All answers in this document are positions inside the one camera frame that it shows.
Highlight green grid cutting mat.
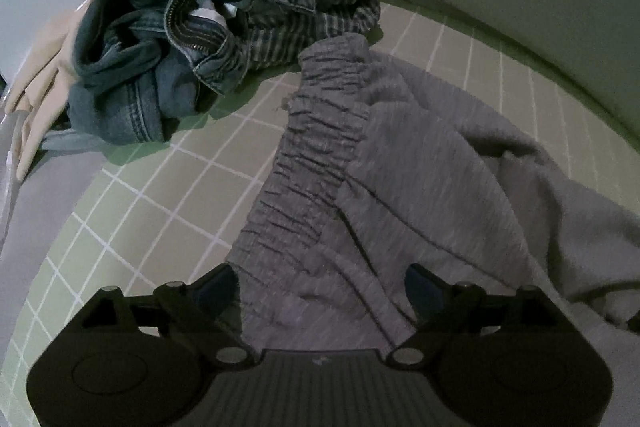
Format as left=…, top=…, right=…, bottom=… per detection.
left=1, top=4, right=639, bottom=426

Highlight clear plastic bag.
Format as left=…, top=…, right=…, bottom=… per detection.
left=0, top=110, right=27, bottom=246

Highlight blue denim jeans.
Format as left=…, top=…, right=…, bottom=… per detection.
left=67, top=0, right=321, bottom=145

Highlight dark plaid shirt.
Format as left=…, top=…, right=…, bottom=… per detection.
left=236, top=0, right=381, bottom=69

